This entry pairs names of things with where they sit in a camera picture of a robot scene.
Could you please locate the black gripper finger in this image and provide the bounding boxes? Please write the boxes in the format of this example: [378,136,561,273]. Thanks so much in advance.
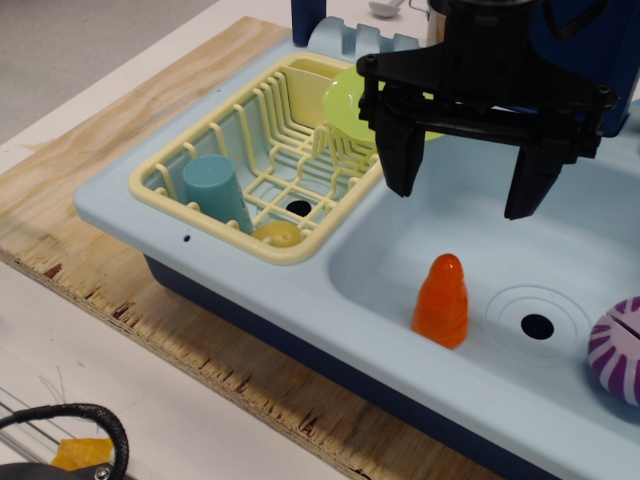
[504,142,573,220]
[376,117,425,197]

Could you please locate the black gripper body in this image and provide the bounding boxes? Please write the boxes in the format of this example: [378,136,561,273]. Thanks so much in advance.
[357,1,618,158]

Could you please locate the orange toy carrot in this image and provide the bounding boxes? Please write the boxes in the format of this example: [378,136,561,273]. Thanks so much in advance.
[411,253,469,349]

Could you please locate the green plastic plate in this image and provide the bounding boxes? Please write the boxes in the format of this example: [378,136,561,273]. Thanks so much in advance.
[322,66,446,149]

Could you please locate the silver metal pot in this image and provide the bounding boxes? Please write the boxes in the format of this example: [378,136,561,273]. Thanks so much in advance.
[409,0,446,47]

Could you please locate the white spoon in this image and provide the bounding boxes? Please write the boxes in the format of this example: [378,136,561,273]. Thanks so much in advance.
[368,0,404,19]

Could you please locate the yellow dish rack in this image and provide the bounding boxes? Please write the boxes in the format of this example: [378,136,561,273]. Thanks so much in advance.
[129,53,382,265]

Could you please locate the yellow round toy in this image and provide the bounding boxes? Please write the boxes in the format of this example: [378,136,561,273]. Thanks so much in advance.
[252,220,302,248]

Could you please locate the light blue toy sink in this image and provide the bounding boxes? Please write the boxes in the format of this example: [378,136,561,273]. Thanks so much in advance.
[74,41,639,479]

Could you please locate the teal plastic cup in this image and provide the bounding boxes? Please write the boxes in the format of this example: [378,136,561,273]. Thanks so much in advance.
[182,155,254,234]

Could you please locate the purple white striped ball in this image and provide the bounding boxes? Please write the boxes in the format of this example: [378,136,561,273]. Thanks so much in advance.
[587,296,639,407]

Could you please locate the plywood board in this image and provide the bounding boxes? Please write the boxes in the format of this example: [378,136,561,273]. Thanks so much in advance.
[1,4,489,479]

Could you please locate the yellow tape piece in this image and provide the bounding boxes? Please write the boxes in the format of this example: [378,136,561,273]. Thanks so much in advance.
[50,438,114,472]

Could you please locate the black device base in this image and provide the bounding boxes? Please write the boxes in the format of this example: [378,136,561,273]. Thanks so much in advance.
[1,463,131,480]

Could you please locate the black braided cable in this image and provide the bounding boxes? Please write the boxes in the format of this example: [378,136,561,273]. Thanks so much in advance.
[0,403,130,476]

